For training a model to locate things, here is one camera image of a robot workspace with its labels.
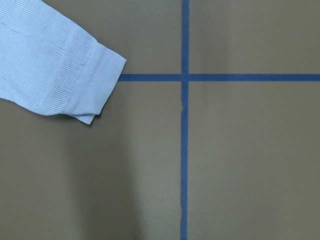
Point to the light blue striped shirt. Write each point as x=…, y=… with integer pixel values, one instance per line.
x=50, y=65

